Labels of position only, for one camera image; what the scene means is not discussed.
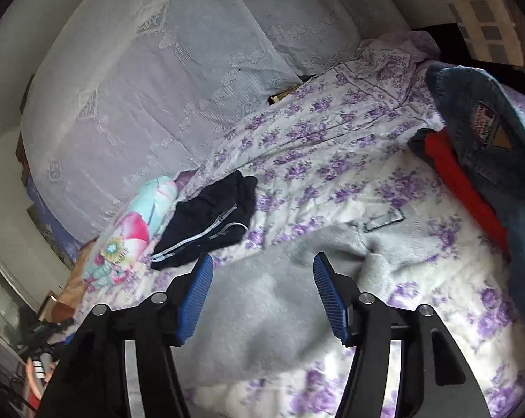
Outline grey fleece pants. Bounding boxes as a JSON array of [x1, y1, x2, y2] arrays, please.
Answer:
[[174, 207, 436, 388]]

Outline red sleeve forearm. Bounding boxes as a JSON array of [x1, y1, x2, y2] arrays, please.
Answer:
[[25, 353, 56, 402]]

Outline orange brown cushion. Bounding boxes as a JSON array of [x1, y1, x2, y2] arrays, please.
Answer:
[[50, 240, 96, 323]]

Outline blue patterned fabric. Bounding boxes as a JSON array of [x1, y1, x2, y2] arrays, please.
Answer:
[[25, 176, 82, 270]]

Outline folded colourful floral quilt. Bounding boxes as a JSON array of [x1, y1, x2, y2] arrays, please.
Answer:
[[83, 176, 178, 288]]

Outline folded dark navy pants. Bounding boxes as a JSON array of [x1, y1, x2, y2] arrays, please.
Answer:
[[150, 171, 258, 271]]

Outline red garment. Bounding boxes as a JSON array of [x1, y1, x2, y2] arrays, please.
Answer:
[[424, 129, 509, 255]]

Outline purple floral bed sheet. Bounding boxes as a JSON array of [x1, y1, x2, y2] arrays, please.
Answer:
[[81, 29, 525, 418]]

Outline blue denim jeans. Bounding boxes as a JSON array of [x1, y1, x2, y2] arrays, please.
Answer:
[[425, 63, 525, 321]]

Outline lilac lace covered pillows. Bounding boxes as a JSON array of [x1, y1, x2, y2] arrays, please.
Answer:
[[21, 0, 361, 242]]

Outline window with white frame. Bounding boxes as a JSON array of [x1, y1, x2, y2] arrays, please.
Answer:
[[0, 234, 41, 401]]

